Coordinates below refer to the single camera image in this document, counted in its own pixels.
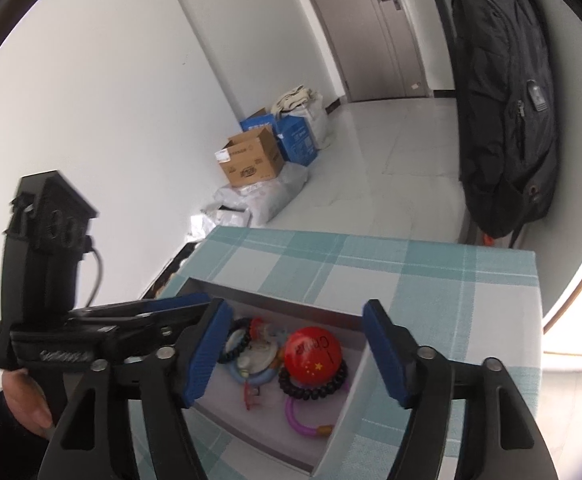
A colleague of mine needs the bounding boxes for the person's left forearm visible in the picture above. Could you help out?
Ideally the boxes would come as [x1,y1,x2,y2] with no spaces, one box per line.
[0,392,52,480]

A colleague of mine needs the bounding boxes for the purple bracelet with black charm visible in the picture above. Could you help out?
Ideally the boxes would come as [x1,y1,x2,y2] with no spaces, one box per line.
[284,394,335,439]

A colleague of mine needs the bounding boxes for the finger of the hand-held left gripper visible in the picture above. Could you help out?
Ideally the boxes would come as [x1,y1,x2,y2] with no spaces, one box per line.
[68,292,213,320]
[108,307,205,361]

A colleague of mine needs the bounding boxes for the blue bracelet with wooden bead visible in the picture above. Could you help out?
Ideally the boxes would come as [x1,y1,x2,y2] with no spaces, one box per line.
[227,360,278,387]

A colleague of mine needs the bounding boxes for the grey cardboard box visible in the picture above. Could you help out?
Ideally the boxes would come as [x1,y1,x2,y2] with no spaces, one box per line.
[158,275,372,476]

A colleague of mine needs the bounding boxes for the black spiral hair tie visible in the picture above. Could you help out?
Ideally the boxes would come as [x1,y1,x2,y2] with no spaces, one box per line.
[217,316,253,365]
[277,360,348,402]

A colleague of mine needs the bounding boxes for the grey door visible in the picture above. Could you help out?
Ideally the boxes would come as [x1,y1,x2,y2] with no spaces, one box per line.
[296,0,428,104]

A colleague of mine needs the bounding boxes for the white round pin badge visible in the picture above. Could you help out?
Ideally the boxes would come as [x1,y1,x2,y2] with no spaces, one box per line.
[236,340,280,376]

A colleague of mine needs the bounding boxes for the red round badge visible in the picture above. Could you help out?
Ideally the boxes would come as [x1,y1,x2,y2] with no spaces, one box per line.
[283,326,343,386]

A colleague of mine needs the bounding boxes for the black backpack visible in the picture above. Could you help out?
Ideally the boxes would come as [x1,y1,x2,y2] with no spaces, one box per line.
[452,0,560,240]

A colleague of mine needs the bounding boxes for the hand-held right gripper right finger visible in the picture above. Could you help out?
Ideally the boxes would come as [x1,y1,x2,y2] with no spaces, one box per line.
[362,300,559,480]

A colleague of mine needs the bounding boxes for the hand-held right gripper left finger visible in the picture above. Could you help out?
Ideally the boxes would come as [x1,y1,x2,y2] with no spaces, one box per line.
[38,297,234,480]

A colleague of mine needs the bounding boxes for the white plastic bags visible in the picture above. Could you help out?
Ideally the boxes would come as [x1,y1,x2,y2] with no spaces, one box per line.
[189,162,310,242]

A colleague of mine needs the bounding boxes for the blue carton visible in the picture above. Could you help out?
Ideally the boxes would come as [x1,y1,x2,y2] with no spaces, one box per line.
[241,110,278,137]
[275,115,320,166]

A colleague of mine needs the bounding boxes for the brown cardboard box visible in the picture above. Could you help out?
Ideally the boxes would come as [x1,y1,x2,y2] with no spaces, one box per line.
[215,126,286,189]

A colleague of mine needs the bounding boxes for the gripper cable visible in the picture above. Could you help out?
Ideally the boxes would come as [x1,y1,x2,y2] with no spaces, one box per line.
[78,239,106,309]

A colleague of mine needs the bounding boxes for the green checked tablecloth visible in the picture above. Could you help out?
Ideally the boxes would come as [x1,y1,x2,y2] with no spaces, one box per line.
[131,226,542,480]

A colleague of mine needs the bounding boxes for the beige cloth bag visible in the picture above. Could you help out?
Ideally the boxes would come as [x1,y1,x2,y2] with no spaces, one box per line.
[271,85,325,114]

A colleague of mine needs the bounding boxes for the white sack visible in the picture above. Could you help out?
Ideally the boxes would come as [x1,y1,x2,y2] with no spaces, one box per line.
[293,94,330,150]

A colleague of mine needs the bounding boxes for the person's left hand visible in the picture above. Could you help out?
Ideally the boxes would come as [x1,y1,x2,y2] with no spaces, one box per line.
[1,367,54,436]

